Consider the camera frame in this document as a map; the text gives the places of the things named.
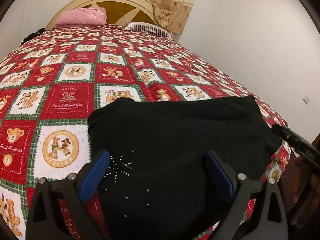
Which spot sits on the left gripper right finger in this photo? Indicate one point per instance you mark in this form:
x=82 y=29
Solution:
x=257 y=210

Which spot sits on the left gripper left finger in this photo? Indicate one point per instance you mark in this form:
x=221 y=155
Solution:
x=45 y=218

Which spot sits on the black pants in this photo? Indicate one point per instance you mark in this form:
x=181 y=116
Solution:
x=161 y=182

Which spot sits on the dark red upholstered chair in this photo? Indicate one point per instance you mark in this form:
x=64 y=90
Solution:
x=301 y=184

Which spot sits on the red checkered teddy bedspread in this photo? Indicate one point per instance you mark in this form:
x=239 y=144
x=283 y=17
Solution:
x=51 y=84

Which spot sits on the black object at bed edge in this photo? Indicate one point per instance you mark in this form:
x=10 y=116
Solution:
x=33 y=35

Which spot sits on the striped pillow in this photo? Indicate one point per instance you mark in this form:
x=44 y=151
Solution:
x=150 y=29

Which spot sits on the pink pillow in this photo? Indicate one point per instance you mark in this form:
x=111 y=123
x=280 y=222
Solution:
x=83 y=16

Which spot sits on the cream wooden headboard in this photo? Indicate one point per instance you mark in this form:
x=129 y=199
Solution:
x=118 y=12

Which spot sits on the white wall socket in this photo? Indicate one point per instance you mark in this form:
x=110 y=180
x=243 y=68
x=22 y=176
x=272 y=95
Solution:
x=306 y=99

